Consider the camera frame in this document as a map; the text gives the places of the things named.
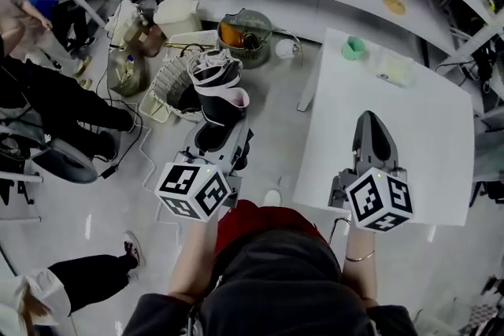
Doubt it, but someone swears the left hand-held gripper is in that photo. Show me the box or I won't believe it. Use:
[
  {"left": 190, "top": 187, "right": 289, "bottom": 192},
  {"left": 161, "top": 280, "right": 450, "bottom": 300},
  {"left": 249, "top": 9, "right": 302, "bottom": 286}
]
[{"left": 154, "top": 114, "right": 254, "bottom": 223}]

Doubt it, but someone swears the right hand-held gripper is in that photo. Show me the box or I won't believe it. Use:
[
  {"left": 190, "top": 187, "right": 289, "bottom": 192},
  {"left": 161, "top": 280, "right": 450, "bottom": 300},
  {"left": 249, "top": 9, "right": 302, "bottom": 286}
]
[{"left": 328, "top": 110, "right": 415, "bottom": 234}]

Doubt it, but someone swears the black and pink umbrella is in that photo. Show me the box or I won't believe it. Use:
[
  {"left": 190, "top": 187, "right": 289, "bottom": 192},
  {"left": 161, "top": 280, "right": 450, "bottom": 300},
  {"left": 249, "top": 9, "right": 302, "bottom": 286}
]
[{"left": 186, "top": 49, "right": 251, "bottom": 129}]

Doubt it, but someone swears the person's left forearm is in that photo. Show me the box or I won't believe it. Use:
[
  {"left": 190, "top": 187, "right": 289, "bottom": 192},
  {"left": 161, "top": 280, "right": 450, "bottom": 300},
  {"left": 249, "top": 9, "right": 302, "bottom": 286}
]
[{"left": 168, "top": 214, "right": 220, "bottom": 307}]

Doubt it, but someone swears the person's right forearm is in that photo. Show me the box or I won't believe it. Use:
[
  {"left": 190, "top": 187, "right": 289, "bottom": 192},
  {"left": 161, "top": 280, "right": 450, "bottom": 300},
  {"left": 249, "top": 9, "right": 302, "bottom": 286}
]
[{"left": 340, "top": 224, "right": 380, "bottom": 303}]

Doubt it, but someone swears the white table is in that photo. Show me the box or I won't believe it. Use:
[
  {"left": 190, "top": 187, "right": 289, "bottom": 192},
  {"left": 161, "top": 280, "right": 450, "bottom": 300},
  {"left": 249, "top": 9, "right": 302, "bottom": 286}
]
[{"left": 292, "top": 26, "right": 476, "bottom": 227}]

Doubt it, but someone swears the white slatted plastic basket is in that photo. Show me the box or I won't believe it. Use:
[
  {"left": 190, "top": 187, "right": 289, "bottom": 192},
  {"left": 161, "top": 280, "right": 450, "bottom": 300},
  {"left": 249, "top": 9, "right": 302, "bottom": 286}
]
[{"left": 139, "top": 30, "right": 221, "bottom": 125}]

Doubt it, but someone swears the clear plastic packet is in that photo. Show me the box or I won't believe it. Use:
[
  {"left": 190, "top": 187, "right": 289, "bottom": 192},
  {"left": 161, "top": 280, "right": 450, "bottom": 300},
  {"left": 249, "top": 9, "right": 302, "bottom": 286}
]
[{"left": 375, "top": 54, "right": 417, "bottom": 88}]

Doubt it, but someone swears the person's white shoe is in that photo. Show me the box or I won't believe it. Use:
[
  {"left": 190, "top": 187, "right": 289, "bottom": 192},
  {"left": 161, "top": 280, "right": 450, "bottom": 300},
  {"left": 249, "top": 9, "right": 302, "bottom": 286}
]
[{"left": 263, "top": 188, "right": 283, "bottom": 206}]

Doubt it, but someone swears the person's red skirt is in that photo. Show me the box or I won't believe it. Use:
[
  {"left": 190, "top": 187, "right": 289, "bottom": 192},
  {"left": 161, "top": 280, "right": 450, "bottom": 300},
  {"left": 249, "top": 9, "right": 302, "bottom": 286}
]
[{"left": 214, "top": 199, "right": 328, "bottom": 255}]

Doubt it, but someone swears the green cup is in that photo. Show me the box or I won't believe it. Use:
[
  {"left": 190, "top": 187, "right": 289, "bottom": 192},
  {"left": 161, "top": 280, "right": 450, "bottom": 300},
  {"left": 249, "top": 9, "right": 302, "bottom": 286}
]
[{"left": 341, "top": 35, "right": 369, "bottom": 62}]

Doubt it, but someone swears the clear plastic container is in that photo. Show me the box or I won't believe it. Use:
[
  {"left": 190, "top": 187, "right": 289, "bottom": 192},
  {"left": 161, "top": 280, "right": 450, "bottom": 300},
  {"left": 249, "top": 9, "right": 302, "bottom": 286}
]
[{"left": 107, "top": 46, "right": 150, "bottom": 98}]

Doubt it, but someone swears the white round lamp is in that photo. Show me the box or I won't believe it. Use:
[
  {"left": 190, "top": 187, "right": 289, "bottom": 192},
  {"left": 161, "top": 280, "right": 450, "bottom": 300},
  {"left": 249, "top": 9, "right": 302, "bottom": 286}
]
[{"left": 274, "top": 28, "right": 305, "bottom": 68}]

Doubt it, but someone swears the brown bottle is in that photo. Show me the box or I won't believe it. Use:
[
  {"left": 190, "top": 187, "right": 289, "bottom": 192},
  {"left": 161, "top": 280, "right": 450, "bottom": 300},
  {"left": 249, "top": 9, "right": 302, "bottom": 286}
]
[{"left": 143, "top": 24, "right": 167, "bottom": 59}]

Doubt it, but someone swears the grey chair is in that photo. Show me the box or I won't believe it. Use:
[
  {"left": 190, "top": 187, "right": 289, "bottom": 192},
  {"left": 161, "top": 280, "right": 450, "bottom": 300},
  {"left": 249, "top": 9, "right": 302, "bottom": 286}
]
[{"left": 0, "top": 105, "right": 98, "bottom": 205}]

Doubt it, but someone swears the person's black top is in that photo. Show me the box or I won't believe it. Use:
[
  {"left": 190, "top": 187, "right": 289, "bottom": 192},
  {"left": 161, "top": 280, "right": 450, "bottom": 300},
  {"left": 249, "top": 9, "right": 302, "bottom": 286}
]
[{"left": 123, "top": 228, "right": 419, "bottom": 336}]

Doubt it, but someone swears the black power cable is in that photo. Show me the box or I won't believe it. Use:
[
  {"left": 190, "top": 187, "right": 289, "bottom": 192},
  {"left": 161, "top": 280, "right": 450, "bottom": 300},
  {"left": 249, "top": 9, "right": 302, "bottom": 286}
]
[{"left": 94, "top": 0, "right": 143, "bottom": 180}]

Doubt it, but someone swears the green wire mesh basket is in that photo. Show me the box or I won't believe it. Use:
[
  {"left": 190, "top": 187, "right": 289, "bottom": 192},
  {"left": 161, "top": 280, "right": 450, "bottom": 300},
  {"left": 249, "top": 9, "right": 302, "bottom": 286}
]
[{"left": 217, "top": 8, "right": 274, "bottom": 70}]

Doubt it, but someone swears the thin gold bracelet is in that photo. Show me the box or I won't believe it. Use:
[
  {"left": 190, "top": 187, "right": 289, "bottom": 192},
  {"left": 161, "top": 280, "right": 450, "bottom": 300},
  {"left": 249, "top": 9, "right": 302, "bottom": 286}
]
[{"left": 345, "top": 249, "right": 376, "bottom": 263}]

